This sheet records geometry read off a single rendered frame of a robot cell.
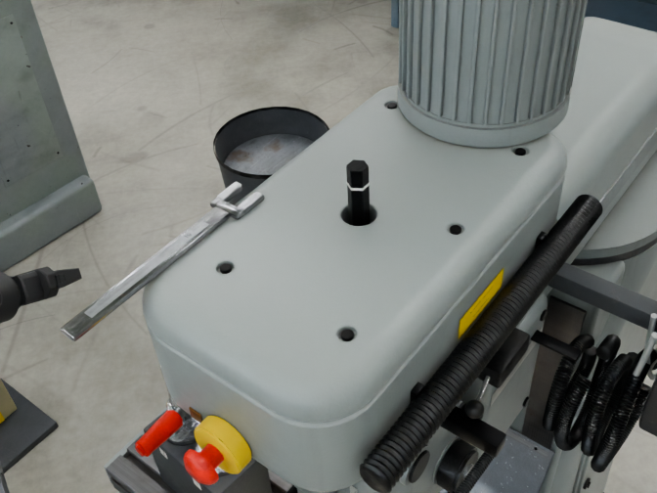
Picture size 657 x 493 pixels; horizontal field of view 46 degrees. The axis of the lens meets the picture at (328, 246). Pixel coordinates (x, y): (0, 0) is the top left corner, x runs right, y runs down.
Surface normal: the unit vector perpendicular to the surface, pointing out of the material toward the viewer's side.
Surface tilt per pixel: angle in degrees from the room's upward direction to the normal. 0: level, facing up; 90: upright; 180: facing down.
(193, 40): 0
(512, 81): 90
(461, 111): 90
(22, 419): 0
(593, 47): 0
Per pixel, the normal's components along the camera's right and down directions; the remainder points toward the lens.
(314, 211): -0.05, -0.73
